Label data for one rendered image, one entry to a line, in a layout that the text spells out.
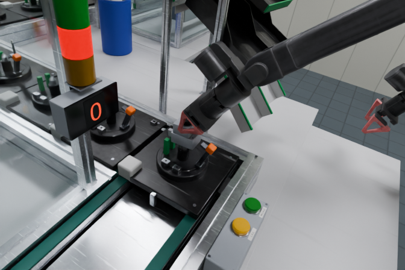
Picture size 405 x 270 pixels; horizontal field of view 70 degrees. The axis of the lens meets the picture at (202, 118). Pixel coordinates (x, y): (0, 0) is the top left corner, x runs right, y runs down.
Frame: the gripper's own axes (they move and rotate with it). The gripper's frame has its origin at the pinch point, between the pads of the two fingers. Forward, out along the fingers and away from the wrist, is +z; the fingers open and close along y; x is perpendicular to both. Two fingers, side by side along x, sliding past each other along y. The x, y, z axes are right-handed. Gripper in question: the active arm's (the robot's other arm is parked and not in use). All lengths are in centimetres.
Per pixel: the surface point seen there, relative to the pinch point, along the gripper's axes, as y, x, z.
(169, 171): 6.4, 6.2, 9.0
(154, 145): -1.1, -0.6, 16.6
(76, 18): 19.4, -24.5, -16.8
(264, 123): -48, 23, 14
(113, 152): 7.9, -6.6, 20.7
